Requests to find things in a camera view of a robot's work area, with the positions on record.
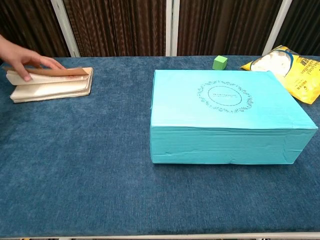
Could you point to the bare human hand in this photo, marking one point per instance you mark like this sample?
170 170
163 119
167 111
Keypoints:
17 56

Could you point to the brown cover notebook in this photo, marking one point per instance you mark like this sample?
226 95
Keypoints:
50 86

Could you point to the light blue shoe box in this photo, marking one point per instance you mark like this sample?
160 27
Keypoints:
225 140

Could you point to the brown curtain partition panel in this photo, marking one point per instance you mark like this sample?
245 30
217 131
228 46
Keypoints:
220 22
120 25
305 20
25 20

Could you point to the blue velvet tablecloth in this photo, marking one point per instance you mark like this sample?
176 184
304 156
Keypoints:
75 150

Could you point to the green cube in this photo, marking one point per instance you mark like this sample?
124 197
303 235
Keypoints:
220 63

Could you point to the yellow snack bag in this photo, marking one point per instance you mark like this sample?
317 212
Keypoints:
300 77

